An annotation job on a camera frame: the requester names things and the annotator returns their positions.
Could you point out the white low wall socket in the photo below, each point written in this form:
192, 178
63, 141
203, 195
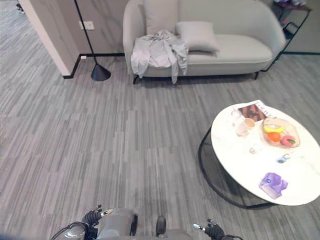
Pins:
83, 57

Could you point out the glass fruit bowl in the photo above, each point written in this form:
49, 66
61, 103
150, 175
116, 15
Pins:
280, 132

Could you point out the tall grey back cushion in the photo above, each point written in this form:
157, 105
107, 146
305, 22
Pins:
160, 17

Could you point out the white mug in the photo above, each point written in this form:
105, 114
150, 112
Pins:
245, 126

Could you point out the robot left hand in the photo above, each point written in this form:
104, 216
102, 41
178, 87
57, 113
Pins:
91, 216

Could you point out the round white coffee table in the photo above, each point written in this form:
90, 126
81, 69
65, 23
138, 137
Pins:
262, 155

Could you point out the small blue white packet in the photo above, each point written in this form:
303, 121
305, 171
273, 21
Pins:
283, 158

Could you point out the clear glass cup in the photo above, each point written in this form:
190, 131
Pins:
235, 117

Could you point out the orange fruit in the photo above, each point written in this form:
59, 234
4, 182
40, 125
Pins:
274, 136

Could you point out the light grey sofa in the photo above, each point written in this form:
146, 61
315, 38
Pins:
225, 47

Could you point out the pink peach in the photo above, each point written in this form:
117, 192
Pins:
287, 140

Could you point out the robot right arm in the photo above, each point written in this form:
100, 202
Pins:
231, 237

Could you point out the magazine with dark cover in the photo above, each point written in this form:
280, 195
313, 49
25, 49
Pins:
255, 111

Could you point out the black frame side table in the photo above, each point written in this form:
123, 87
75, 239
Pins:
290, 27

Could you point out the robot silver legs and feet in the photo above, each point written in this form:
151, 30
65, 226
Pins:
135, 226

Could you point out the square grey throw pillow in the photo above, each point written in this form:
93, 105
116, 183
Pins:
198, 36

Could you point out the purple tissue pack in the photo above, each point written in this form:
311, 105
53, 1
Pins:
273, 185

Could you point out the yellow banana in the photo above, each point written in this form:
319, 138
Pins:
274, 129

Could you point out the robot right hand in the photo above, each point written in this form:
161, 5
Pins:
212, 228

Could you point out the light grey jacket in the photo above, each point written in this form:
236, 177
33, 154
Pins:
157, 53

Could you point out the black floor lamp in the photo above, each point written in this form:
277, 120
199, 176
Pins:
96, 67

